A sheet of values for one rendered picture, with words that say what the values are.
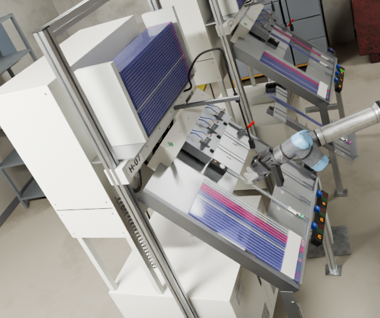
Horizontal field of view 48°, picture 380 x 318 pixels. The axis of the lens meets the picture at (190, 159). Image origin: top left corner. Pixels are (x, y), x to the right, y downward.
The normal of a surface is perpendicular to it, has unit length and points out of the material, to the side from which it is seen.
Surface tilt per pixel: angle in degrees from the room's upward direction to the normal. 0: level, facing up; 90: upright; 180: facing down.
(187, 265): 0
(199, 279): 0
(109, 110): 90
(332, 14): 90
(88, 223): 90
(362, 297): 0
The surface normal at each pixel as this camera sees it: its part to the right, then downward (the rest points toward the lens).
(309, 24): -0.20, 0.57
